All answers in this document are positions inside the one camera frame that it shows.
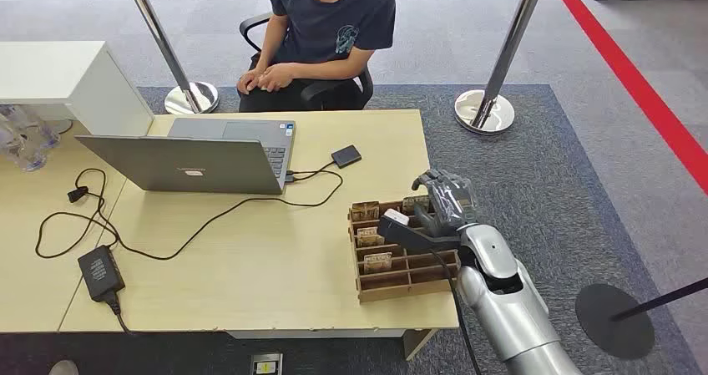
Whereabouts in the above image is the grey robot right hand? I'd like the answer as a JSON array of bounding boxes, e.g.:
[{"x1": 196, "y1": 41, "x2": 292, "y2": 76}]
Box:
[{"x1": 411, "y1": 169, "x2": 480, "y2": 239}]

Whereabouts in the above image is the person's right hand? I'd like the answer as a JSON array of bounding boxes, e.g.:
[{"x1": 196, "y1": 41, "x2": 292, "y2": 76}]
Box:
[{"x1": 236, "y1": 68, "x2": 266, "y2": 96}]

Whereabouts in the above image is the person's left hand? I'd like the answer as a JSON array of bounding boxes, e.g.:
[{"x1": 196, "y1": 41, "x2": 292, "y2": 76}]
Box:
[{"x1": 257, "y1": 62, "x2": 297, "y2": 94}]

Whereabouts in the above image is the brown printed card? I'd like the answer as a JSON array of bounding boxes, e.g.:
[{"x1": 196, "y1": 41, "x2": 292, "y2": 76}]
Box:
[
  {"x1": 351, "y1": 201, "x2": 381, "y2": 222},
  {"x1": 363, "y1": 252, "x2": 394, "y2": 275},
  {"x1": 402, "y1": 195, "x2": 432, "y2": 216},
  {"x1": 357, "y1": 226, "x2": 386, "y2": 249}
]

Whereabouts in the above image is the seated person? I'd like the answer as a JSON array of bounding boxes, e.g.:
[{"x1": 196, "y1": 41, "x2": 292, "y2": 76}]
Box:
[{"x1": 236, "y1": 0, "x2": 397, "y2": 114}]

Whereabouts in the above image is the wooden card tray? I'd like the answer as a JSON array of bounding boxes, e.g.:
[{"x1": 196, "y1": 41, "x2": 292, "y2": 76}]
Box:
[{"x1": 347, "y1": 195, "x2": 462, "y2": 304}]

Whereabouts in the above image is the small black card reader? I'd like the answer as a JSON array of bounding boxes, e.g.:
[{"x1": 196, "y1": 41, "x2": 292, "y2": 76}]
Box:
[{"x1": 331, "y1": 144, "x2": 363, "y2": 170}]

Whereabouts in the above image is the black office chair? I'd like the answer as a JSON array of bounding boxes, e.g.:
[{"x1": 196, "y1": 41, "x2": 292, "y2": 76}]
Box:
[{"x1": 239, "y1": 0, "x2": 391, "y2": 112}]

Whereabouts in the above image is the dark blue carpet mat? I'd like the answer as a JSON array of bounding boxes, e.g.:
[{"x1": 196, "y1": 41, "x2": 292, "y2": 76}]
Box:
[{"x1": 0, "y1": 84, "x2": 705, "y2": 375}]

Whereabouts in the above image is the grey laptop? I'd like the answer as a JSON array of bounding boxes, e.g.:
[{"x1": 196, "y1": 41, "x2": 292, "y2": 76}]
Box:
[{"x1": 74, "y1": 118, "x2": 297, "y2": 196}]

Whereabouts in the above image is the white cabinet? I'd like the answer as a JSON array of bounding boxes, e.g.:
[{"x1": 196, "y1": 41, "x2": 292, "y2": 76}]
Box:
[{"x1": 0, "y1": 41, "x2": 154, "y2": 137}]

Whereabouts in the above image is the black stanchion with round base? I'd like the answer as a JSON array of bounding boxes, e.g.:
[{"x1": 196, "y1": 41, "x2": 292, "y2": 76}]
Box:
[{"x1": 574, "y1": 276, "x2": 708, "y2": 362}]

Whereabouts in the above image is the clear plastic water bottle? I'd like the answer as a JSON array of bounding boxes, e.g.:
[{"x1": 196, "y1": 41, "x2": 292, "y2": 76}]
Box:
[
  {"x1": 0, "y1": 112, "x2": 47, "y2": 173},
  {"x1": 8, "y1": 104, "x2": 61, "y2": 152}
]

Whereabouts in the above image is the red barrier belt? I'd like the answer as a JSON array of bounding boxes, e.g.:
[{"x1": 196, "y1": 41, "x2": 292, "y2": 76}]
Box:
[{"x1": 547, "y1": 0, "x2": 708, "y2": 196}]

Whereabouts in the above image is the black laptop power adapter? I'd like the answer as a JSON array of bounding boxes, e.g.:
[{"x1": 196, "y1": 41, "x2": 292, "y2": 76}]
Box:
[{"x1": 77, "y1": 244, "x2": 126, "y2": 302}]

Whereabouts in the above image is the floor power outlet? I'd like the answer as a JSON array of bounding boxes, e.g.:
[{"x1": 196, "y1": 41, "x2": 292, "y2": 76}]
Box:
[{"x1": 250, "y1": 352, "x2": 284, "y2": 375}]

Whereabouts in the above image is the chrome stanchion post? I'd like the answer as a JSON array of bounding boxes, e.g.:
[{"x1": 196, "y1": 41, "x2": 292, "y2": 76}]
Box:
[
  {"x1": 120, "y1": 0, "x2": 220, "y2": 116},
  {"x1": 454, "y1": 0, "x2": 549, "y2": 136}
]

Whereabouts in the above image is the black card reader cable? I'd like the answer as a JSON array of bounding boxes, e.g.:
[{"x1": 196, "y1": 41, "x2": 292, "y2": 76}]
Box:
[{"x1": 285, "y1": 160, "x2": 337, "y2": 184}]

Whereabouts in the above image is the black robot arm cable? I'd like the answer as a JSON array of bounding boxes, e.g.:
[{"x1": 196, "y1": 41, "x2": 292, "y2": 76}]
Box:
[{"x1": 428, "y1": 249, "x2": 483, "y2": 375}]

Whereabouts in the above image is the black laptop charging cable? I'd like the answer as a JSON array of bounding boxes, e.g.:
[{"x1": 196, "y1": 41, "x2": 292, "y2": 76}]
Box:
[{"x1": 34, "y1": 167, "x2": 345, "y2": 263}]

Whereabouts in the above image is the black mains power cord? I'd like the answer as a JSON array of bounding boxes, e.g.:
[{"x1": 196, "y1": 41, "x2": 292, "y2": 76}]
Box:
[{"x1": 104, "y1": 291, "x2": 133, "y2": 336}]

